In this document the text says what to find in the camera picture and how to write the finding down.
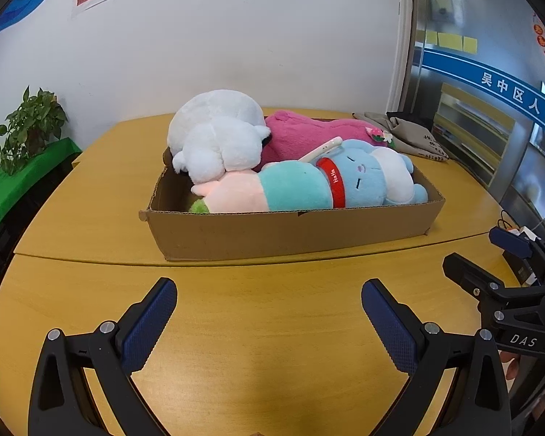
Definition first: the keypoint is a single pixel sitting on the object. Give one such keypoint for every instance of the blue banner sticker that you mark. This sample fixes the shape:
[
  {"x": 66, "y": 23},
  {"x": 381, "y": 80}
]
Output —
[{"x": 481, "y": 77}]

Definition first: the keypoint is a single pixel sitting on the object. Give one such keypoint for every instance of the white panda plush toy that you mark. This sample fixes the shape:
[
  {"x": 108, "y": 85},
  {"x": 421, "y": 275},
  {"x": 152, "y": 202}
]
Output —
[{"x": 218, "y": 131}]

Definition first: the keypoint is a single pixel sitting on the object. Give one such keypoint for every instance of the glass partition with metal frame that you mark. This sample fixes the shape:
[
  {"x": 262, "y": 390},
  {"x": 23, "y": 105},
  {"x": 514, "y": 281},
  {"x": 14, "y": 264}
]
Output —
[{"x": 504, "y": 154}]

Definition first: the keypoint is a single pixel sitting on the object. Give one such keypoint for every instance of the person's right hand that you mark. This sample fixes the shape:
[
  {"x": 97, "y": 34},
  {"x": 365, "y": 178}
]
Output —
[{"x": 511, "y": 365}]

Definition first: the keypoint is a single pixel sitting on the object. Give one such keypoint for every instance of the small white device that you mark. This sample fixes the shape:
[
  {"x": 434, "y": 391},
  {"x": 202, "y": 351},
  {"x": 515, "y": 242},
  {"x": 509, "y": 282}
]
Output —
[{"x": 524, "y": 232}]

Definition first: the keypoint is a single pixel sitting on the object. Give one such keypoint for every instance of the wooden desktop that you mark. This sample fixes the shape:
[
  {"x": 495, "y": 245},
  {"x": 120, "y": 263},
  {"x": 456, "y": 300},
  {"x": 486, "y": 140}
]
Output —
[{"x": 254, "y": 309}]

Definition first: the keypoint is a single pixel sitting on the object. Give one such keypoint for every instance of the white slim device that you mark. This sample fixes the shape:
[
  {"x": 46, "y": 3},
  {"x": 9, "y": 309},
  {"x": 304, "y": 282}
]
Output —
[{"x": 322, "y": 149}]

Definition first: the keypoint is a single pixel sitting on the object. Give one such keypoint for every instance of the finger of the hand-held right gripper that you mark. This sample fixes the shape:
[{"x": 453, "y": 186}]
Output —
[
  {"x": 511, "y": 241},
  {"x": 470, "y": 275}
]

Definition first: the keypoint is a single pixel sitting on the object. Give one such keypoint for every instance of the brown cardboard box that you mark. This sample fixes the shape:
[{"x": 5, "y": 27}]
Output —
[{"x": 254, "y": 231}]

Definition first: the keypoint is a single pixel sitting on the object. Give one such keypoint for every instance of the pink bear plush toy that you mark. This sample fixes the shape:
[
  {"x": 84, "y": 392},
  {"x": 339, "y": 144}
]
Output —
[{"x": 299, "y": 136}]

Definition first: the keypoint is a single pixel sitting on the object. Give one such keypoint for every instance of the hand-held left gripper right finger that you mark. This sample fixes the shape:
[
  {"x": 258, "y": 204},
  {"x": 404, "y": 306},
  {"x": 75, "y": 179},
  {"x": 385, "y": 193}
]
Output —
[{"x": 390, "y": 327}]

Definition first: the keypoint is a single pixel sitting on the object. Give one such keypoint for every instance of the blue bear plush toy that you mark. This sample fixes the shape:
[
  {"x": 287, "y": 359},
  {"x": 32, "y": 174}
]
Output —
[{"x": 368, "y": 168}]

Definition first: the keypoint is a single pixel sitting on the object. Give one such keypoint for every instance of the pink pig plush toy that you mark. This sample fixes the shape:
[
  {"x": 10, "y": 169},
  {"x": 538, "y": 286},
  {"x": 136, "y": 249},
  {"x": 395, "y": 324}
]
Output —
[{"x": 290, "y": 186}]

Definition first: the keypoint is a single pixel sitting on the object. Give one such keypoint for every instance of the green potted plant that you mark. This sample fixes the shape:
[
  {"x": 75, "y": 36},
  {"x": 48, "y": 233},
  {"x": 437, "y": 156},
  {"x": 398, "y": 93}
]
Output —
[{"x": 32, "y": 122}]

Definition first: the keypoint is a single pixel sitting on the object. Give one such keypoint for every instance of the grey cloth bag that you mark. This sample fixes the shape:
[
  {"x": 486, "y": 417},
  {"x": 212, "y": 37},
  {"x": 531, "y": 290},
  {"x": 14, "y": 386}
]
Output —
[{"x": 418, "y": 138}]

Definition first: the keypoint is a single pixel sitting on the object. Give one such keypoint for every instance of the yellow sticky note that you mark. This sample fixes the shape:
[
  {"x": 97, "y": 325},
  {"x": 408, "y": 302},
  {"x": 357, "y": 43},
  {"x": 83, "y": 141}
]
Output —
[
  {"x": 432, "y": 37},
  {"x": 450, "y": 40},
  {"x": 470, "y": 44}
]

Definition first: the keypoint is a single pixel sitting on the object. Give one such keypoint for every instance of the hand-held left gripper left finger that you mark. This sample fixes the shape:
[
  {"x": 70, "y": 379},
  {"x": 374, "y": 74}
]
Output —
[{"x": 147, "y": 327}]

